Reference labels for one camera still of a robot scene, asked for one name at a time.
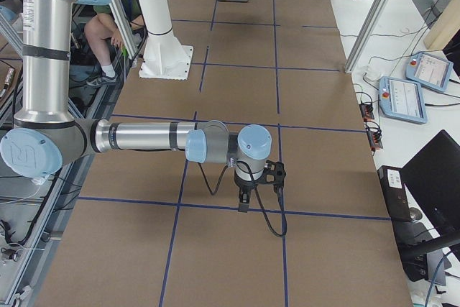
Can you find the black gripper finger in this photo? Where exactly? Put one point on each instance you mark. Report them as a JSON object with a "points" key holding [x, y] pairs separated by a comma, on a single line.
{"points": [[244, 200]]}

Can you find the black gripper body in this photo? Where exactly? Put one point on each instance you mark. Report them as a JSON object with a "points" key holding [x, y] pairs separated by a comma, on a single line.
{"points": [[245, 185]]}

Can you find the orange black usb hub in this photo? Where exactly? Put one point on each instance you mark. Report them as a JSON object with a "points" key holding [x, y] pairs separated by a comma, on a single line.
{"points": [[366, 110]]}

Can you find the black box device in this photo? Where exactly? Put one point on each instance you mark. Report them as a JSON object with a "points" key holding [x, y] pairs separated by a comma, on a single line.
{"points": [[393, 189]]}

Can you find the near blue teach pendant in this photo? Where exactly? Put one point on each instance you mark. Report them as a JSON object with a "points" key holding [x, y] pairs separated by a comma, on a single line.
{"points": [[402, 99]]}

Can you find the blue teach pendant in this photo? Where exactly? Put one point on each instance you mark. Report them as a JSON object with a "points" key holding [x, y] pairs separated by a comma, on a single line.
{"points": [[429, 71], [402, 99]]}

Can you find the person in green shirt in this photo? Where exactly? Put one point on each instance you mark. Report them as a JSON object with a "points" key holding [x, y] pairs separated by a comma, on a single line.
{"points": [[101, 28]]}

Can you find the far blue teach pendant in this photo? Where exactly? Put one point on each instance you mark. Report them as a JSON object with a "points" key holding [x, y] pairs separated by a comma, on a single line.
{"points": [[429, 71]]}

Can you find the black monitor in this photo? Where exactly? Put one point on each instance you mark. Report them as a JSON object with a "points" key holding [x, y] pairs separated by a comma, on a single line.
{"points": [[432, 177]]}

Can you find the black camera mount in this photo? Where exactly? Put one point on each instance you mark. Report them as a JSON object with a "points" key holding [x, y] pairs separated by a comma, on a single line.
{"points": [[275, 173]]}

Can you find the aluminium frame post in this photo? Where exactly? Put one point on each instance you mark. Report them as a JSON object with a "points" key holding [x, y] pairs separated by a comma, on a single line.
{"points": [[368, 26]]}

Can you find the white pedestal column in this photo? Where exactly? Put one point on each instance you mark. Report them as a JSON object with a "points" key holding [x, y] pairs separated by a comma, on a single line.
{"points": [[164, 57]]}

